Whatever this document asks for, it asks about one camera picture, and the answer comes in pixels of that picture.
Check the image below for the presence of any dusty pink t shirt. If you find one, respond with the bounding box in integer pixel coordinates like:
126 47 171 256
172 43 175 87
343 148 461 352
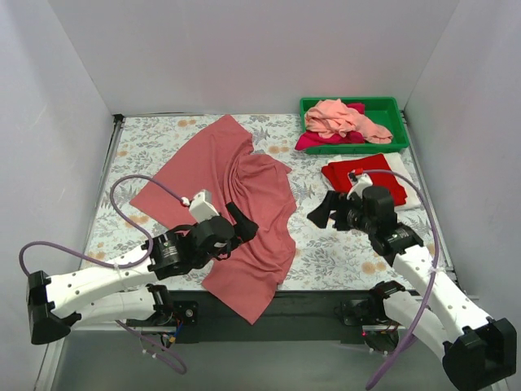
129 114 298 326

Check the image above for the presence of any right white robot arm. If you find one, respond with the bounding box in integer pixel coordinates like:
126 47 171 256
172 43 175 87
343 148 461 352
308 186 517 390

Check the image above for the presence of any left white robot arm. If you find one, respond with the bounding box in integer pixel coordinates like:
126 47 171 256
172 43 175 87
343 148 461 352
27 203 258 345

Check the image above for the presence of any floral patterned table mat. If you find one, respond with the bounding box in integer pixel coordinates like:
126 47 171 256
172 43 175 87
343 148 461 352
77 113 453 292

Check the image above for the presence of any folded red t shirt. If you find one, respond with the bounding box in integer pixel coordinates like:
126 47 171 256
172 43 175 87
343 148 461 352
321 154 407 206

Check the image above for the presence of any folded white t shirt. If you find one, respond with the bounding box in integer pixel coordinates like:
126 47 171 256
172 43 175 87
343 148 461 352
327 152 421 210

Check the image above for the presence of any magenta t shirt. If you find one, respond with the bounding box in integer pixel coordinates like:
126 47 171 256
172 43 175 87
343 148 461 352
295 103 365 151

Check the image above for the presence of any green plastic bin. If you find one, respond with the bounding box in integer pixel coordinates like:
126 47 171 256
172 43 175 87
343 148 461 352
305 96 409 155

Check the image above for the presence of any peach t shirt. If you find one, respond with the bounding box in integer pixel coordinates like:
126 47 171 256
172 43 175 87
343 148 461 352
304 99 393 144

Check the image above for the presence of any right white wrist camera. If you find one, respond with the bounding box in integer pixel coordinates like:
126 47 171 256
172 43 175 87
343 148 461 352
348 169 373 199

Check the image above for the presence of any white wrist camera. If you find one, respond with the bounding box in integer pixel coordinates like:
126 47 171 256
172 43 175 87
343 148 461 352
348 169 373 199
181 189 219 223

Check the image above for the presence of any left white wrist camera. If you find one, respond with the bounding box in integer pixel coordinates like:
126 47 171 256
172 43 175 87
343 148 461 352
181 189 219 223

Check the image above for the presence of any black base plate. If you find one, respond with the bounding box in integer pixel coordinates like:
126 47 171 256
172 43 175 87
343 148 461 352
72 287 465 347

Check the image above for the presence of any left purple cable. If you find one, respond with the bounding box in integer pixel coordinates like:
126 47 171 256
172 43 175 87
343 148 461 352
19 174 192 375

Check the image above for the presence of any aluminium frame rail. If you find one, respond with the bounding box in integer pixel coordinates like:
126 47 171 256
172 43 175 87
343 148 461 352
32 295 510 391

